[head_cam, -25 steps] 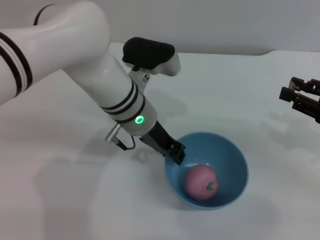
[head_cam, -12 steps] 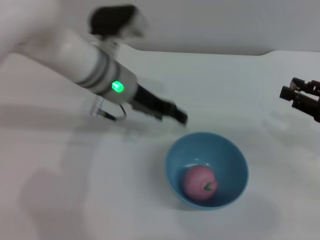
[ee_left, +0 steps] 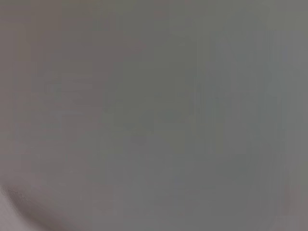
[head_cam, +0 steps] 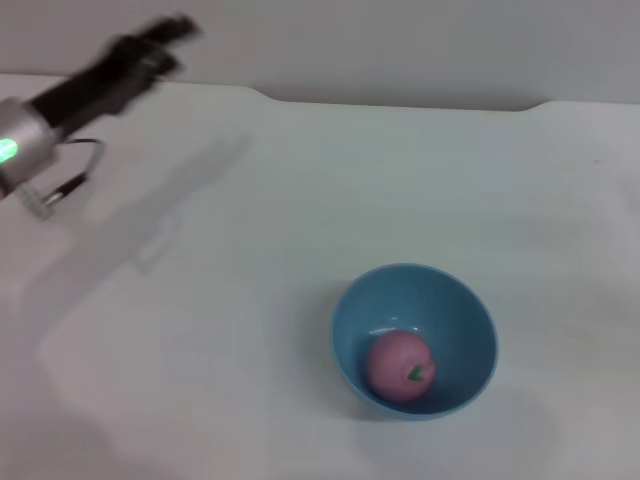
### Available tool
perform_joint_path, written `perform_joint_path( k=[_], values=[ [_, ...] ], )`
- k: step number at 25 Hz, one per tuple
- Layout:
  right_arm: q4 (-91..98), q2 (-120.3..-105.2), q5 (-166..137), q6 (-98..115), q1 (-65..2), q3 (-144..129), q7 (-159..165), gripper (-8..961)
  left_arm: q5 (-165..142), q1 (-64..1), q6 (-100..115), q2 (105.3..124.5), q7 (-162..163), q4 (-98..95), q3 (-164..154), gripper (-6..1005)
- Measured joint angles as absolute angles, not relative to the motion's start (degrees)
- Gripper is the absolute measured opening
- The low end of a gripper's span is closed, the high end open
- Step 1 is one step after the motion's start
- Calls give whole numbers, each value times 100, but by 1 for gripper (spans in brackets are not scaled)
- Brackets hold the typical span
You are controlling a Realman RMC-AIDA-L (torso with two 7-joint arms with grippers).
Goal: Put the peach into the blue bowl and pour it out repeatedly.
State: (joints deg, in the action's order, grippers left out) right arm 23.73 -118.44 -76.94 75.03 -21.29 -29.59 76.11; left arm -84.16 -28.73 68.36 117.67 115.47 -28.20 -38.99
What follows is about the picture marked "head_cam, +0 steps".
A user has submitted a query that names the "blue bowl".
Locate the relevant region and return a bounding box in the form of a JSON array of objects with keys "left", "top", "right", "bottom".
[{"left": 328, "top": 263, "right": 500, "bottom": 422}]

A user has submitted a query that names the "left arm cable with connector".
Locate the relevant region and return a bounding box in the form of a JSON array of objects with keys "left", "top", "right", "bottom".
[{"left": 19, "top": 137, "right": 105, "bottom": 222}]

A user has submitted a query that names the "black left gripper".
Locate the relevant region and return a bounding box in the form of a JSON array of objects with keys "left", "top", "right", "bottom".
[{"left": 28, "top": 16, "right": 205, "bottom": 145}]

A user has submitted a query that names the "pink toy peach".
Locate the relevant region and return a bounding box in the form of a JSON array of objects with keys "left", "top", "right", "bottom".
[{"left": 368, "top": 331, "right": 436, "bottom": 402}]

